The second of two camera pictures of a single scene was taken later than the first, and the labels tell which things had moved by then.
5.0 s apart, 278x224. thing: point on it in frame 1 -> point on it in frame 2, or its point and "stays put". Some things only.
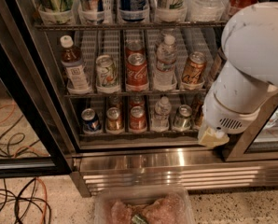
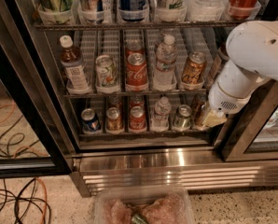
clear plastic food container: [143, 204] stays put
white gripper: [227, 119] -> [227, 99]
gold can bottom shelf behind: [116, 101] stays put
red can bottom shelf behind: [136, 101] stays put
